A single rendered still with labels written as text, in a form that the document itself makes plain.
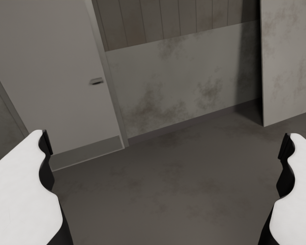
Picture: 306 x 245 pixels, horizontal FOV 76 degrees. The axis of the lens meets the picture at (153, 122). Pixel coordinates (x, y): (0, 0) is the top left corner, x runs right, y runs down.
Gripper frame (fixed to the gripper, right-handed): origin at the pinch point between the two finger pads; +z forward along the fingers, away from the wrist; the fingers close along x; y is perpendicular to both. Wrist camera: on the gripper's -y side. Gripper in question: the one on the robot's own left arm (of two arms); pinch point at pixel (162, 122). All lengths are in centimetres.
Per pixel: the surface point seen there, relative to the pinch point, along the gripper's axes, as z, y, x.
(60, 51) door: 195, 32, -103
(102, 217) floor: 103, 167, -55
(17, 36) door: 183, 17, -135
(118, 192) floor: 132, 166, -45
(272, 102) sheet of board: 238, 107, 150
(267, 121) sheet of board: 230, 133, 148
